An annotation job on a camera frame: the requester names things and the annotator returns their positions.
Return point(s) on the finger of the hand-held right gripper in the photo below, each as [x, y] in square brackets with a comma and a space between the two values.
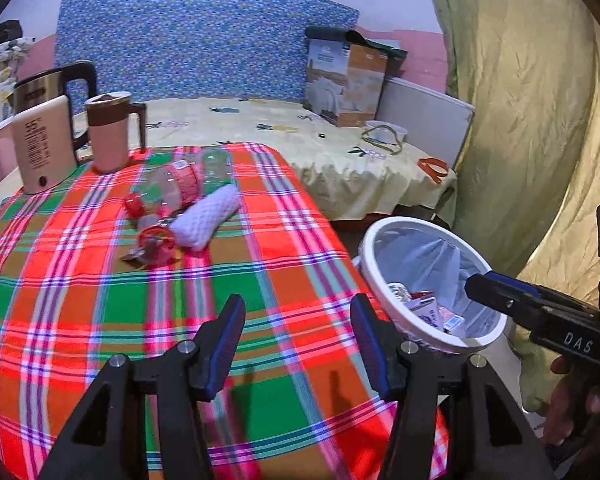
[500, 300]
[512, 285]

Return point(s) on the dark cloth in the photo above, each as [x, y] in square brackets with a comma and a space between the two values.
[5, 32]

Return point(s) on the white panel board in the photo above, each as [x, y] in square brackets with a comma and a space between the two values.
[425, 110]

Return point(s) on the white trash bin with liner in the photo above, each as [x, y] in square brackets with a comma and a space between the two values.
[420, 260]

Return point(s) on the red wrapper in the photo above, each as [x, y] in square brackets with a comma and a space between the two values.
[157, 242]

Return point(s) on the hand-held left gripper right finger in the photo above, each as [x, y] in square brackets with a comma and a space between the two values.
[372, 350]

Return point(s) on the pink mug with brown lid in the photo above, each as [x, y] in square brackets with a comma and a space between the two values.
[107, 145]

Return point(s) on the plaid tablecloth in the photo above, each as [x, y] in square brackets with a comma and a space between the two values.
[105, 300]

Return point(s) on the yellow-green curtain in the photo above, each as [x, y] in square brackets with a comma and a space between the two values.
[520, 85]

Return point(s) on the clear bottle with red label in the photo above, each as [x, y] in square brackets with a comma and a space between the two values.
[180, 185]

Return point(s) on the blue floral headboard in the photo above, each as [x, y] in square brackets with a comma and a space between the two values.
[190, 45]

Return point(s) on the beige display device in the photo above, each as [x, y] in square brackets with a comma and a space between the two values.
[42, 150]

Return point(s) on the yellow bed sheet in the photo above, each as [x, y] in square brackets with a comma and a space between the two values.
[330, 160]

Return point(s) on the short white foam net sleeve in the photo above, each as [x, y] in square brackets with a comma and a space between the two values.
[205, 220]

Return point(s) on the red drink can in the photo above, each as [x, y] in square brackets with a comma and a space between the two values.
[399, 291]

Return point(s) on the small purple milk carton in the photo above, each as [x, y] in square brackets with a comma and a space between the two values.
[426, 311]

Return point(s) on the printed cardboard box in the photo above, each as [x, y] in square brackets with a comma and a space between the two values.
[360, 85]

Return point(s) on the steel electric kettle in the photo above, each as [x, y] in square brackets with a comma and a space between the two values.
[35, 90]

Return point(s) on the person's right hand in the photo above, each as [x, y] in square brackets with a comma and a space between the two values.
[575, 395]

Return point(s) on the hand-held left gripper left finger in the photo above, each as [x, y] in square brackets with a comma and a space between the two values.
[225, 350]

